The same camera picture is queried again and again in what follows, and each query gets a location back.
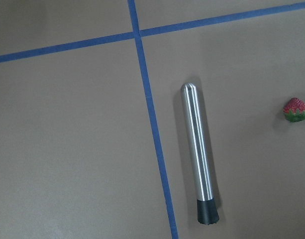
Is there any steel muddler black tip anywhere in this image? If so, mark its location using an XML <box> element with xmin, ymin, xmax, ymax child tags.
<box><xmin>181</xmin><ymin>83</ymin><xmax>219</xmax><ymax>225</ymax></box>

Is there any red strawberry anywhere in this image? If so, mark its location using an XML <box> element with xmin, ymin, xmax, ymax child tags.
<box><xmin>283</xmin><ymin>98</ymin><xmax>305</xmax><ymax>122</ymax></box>

